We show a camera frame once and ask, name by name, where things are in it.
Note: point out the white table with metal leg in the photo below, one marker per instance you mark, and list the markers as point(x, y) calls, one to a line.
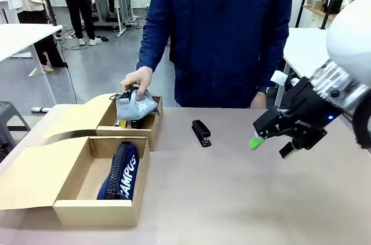
point(23, 36)

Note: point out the wide white table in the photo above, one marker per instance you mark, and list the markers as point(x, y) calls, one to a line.
point(304, 45)

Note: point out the person's right hand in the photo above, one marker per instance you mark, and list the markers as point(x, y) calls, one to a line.
point(139, 78)

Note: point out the grey pencil case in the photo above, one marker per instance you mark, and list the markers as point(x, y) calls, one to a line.
point(136, 109)

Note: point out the white tube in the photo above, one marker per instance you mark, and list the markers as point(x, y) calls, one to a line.
point(40, 109)

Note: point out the small black box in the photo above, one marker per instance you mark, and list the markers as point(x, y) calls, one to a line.
point(336, 7)

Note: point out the large open cardboard box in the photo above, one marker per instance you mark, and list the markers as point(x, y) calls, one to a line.
point(34, 175)

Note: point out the small open cardboard box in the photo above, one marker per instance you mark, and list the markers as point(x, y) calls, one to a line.
point(150, 138)

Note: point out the black stapler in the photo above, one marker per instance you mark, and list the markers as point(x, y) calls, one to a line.
point(201, 132)

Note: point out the person in navy coat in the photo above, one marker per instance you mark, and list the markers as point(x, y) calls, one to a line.
point(220, 39)

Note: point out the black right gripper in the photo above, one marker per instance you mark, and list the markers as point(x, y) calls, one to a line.
point(310, 111)

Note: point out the yellow utility knife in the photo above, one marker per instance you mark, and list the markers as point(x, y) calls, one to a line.
point(123, 123)

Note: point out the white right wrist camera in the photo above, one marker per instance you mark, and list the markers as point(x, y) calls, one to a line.
point(282, 78)

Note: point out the person's left hand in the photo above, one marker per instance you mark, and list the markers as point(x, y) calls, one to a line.
point(259, 101)

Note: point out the navy-sleeved right forearm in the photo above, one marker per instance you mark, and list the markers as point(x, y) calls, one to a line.
point(153, 45)

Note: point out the black wristwatch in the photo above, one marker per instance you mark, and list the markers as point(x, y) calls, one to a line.
point(264, 90)

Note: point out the grey metal stool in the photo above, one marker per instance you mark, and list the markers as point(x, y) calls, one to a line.
point(11, 117)

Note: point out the navy-sleeved left forearm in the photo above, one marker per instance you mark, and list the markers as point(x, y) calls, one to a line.
point(275, 59)

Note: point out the navy blue pencil case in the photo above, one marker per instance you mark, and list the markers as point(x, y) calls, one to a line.
point(127, 169)

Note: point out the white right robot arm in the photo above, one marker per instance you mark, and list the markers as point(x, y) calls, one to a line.
point(347, 36)

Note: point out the wooden shelf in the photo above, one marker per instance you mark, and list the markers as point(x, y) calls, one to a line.
point(319, 13)

